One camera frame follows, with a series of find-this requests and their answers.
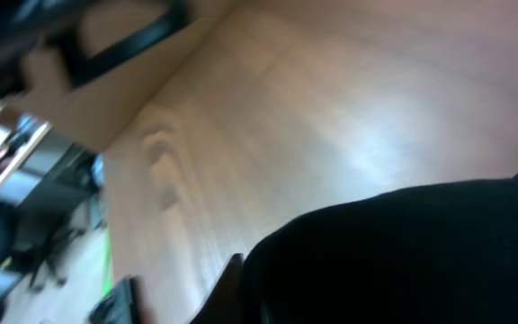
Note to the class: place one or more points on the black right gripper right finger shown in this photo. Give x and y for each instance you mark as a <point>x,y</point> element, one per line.
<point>222,305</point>

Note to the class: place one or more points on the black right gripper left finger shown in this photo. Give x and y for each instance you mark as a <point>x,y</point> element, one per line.
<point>119,306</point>

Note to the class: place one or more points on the black shorts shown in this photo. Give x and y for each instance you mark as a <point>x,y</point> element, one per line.
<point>440,253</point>

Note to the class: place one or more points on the black office chair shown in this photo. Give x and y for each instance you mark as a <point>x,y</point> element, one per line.
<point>36,231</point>

